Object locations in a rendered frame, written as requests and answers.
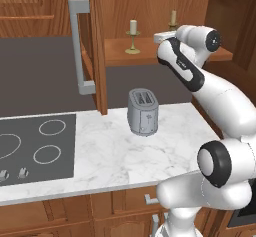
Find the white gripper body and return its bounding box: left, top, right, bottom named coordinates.
left=153, top=30, right=178, bottom=44

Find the cream candle on brass holder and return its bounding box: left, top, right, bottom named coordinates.
left=167, top=9, right=179, bottom=32
left=124, top=19, right=142, bottom=55

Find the open wooden cabinet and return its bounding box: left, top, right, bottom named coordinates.
left=99, top=0, right=253, bottom=69

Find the wooden cabinet door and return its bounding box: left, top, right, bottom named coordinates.
left=73, top=0, right=109, bottom=116
left=232, top=0, right=256, bottom=72

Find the grey toaster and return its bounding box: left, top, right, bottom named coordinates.
left=126, top=87, right=159, bottom=138

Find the dark grey hob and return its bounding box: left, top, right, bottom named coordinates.
left=0, top=113, right=77, bottom=188

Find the wooden drawer front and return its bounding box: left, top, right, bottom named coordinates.
left=89, top=185, right=168, bottom=216
left=0, top=194, right=93, bottom=237

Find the wooden cupboard door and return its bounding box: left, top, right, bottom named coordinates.
left=93, top=212, right=168, bottom=237

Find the silver hob knob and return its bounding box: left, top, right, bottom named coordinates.
left=17, top=167, right=30, bottom=180
left=0, top=169, right=11, bottom=183

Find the black appliance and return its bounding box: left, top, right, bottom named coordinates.
left=227, top=179, right=256, bottom=229

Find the grey cabinet door handle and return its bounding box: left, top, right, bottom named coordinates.
left=67, top=0, right=97, bottom=96

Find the closed wooden wall cabinet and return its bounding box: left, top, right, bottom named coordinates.
left=0, top=0, right=77, bottom=39

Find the grey drawer handle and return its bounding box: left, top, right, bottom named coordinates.
left=143, top=193, right=161, bottom=206

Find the grey cupboard door handle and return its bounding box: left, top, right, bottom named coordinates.
left=151, top=214, right=161, bottom=237

